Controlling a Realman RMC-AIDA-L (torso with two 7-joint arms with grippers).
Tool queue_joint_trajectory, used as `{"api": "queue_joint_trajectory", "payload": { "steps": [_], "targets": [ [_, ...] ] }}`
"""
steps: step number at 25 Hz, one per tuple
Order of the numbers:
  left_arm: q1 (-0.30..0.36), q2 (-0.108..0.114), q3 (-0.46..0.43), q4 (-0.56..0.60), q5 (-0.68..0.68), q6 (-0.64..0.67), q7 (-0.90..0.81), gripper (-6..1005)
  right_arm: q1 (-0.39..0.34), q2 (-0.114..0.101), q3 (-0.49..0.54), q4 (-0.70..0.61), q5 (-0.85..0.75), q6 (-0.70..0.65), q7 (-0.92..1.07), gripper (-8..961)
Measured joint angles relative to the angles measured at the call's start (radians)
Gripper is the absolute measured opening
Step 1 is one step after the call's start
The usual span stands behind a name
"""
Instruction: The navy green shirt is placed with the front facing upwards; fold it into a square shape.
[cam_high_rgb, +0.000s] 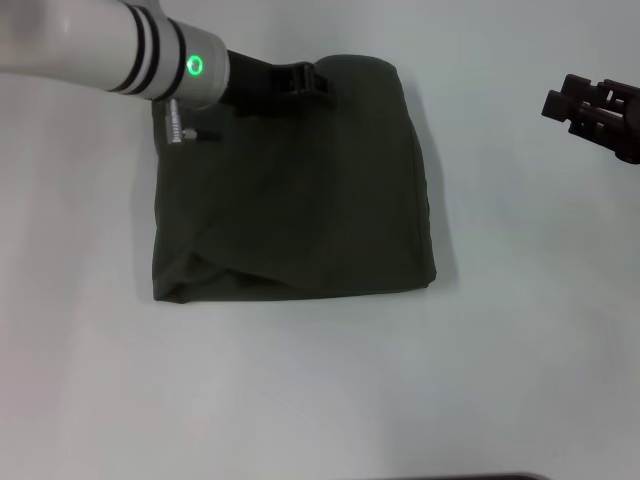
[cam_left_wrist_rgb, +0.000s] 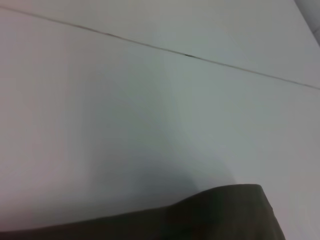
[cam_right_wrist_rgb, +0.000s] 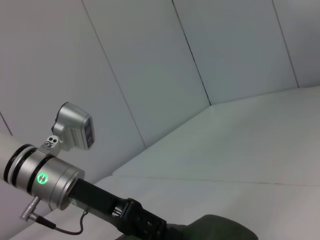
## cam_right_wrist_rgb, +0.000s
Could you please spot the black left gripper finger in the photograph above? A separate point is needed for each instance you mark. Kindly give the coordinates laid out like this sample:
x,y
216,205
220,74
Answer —
x,y
150,222
132,232

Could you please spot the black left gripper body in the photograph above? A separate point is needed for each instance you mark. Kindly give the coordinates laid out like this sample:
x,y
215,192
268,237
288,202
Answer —
x,y
100,197

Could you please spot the dark green printed t-shirt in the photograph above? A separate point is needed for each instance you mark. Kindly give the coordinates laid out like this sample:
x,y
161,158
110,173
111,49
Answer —
x,y
225,230

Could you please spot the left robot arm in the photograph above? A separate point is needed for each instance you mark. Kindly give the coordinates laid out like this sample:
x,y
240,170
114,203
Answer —
x,y
57,180

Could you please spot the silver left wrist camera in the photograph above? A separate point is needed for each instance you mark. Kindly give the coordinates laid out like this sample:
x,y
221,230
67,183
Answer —
x,y
72,125

